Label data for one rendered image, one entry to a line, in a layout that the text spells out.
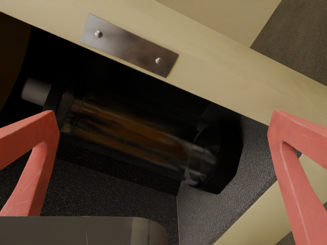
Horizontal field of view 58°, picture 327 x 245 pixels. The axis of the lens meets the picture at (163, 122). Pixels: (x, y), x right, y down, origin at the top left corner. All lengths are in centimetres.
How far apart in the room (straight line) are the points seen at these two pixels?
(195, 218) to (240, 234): 8
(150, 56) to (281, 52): 37
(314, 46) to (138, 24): 33
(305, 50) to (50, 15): 39
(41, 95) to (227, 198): 25
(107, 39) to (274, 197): 24
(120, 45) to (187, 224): 31
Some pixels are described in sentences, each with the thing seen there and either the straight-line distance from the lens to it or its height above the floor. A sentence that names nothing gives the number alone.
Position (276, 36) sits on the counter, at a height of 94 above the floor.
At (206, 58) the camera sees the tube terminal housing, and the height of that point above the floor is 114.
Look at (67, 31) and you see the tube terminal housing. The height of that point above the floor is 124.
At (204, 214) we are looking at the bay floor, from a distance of 43.
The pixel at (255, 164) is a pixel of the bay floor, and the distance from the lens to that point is 36.
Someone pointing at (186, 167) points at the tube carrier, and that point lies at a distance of 37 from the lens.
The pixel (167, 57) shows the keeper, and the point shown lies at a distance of 23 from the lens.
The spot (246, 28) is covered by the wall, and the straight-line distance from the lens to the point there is 70.
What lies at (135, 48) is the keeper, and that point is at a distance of 23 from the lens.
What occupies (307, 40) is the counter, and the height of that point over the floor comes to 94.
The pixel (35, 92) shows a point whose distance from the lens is 37.
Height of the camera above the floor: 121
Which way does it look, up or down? 15 degrees down
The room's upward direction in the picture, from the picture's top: 69 degrees counter-clockwise
